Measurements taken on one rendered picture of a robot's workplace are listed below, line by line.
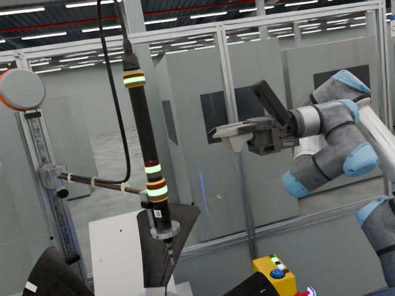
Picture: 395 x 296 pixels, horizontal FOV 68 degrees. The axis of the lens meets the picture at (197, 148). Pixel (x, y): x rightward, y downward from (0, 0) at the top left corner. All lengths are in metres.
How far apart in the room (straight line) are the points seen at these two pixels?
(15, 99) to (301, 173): 1.01
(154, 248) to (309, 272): 1.17
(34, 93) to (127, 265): 0.72
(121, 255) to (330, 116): 0.80
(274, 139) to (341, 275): 1.42
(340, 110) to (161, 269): 0.61
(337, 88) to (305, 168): 0.38
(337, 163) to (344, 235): 1.19
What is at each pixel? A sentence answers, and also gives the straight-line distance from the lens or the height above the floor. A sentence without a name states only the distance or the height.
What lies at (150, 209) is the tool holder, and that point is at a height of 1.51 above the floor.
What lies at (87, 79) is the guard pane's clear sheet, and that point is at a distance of 1.39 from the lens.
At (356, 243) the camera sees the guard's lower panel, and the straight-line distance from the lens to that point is 1.98.
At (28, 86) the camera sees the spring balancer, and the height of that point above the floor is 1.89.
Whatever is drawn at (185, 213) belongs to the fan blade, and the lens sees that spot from 0.86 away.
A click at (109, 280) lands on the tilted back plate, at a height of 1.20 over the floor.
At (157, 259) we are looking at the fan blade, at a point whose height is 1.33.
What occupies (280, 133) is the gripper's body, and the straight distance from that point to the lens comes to 0.73.
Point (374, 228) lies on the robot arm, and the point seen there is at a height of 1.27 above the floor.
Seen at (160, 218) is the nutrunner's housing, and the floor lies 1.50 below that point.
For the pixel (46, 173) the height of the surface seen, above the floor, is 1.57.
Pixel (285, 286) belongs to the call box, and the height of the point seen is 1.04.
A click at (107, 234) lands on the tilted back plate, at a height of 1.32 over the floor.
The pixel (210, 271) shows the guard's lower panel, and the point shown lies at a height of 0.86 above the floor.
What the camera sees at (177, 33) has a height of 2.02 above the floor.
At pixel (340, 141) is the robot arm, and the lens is 0.74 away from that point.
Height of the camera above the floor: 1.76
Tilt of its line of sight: 11 degrees down
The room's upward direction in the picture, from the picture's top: 10 degrees counter-clockwise
